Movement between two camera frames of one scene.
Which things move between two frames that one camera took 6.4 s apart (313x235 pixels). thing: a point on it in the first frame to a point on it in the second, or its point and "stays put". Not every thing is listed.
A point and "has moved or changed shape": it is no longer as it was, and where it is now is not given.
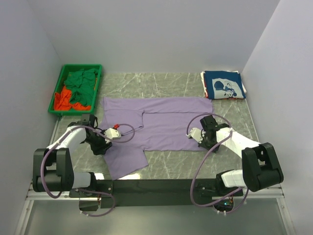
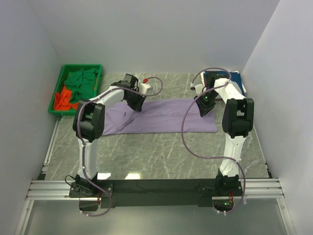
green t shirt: [82, 83] stays put
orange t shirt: [62, 102] stays put
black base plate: [156, 193] stays put
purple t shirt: [149, 124] has moved or changed shape
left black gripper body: [98, 143] to [136, 100]
